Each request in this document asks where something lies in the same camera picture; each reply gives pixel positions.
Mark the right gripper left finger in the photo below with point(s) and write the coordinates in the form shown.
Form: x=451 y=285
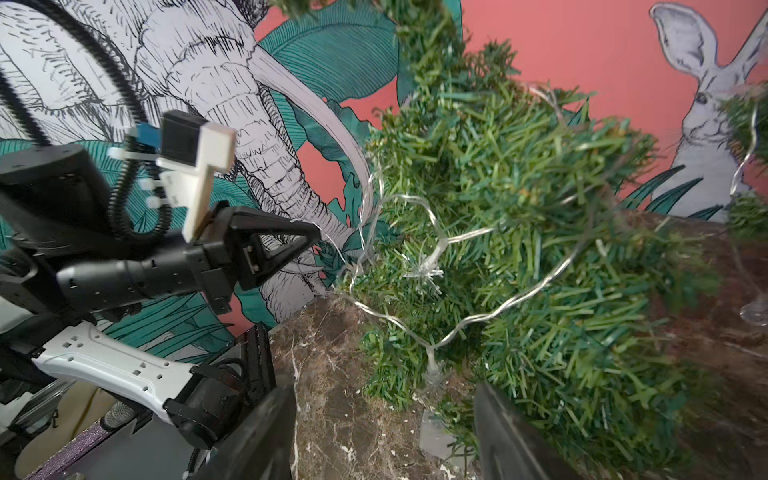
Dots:
x=260 y=448

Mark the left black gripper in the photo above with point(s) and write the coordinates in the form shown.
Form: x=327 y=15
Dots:
x=239 y=247

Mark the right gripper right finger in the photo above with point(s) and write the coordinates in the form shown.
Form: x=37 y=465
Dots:
x=508 y=446

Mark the mini christmas tree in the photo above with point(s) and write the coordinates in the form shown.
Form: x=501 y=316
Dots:
x=508 y=259
x=746 y=113

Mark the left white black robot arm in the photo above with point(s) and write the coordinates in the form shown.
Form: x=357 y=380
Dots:
x=95 y=285

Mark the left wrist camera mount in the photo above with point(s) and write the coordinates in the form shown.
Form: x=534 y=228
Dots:
x=190 y=151

